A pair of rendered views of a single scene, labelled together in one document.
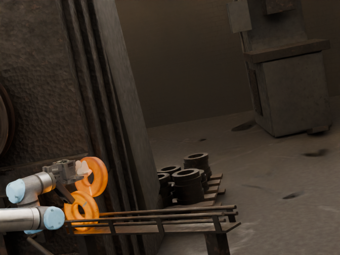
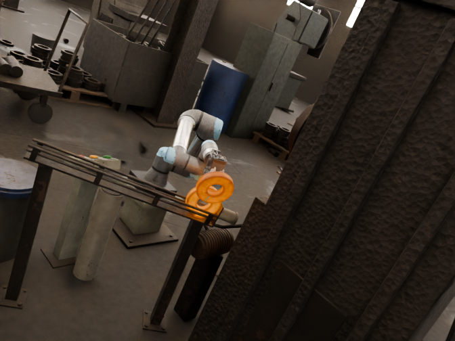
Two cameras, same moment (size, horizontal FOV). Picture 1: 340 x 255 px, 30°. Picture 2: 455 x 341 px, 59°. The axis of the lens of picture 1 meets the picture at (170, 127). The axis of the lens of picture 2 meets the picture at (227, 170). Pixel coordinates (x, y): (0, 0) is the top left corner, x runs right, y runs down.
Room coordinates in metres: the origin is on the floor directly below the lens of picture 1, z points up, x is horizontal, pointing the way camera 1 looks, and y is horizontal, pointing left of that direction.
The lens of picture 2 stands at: (3.11, -1.01, 1.44)
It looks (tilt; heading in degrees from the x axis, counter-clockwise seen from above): 19 degrees down; 117
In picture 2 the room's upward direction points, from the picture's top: 23 degrees clockwise
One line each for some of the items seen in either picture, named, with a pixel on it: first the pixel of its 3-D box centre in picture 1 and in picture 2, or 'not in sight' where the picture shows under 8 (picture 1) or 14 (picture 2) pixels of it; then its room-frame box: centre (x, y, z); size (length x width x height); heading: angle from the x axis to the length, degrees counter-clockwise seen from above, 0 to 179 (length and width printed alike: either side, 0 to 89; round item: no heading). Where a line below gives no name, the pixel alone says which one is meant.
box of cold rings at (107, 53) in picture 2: not in sight; (143, 71); (-0.59, 2.87, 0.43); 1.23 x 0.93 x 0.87; 79
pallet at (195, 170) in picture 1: (134, 188); not in sight; (4.47, 0.34, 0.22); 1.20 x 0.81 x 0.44; 79
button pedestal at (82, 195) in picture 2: not in sight; (78, 208); (1.73, 0.29, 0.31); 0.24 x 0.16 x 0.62; 81
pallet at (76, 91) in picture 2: not in sight; (65, 70); (-0.84, 1.95, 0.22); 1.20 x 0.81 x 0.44; 76
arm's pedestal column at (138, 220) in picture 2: not in sight; (143, 210); (1.67, 0.89, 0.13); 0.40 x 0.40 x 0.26; 79
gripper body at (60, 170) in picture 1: (59, 174); (214, 163); (2.29, 0.43, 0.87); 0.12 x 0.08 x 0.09; 135
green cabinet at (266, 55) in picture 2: not in sight; (256, 85); (0.33, 4.14, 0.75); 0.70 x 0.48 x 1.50; 81
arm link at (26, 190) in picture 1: (24, 189); (209, 151); (2.18, 0.54, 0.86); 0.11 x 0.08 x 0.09; 135
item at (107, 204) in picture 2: not in sight; (97, 233); (1.90, 0.31, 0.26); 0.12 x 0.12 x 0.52
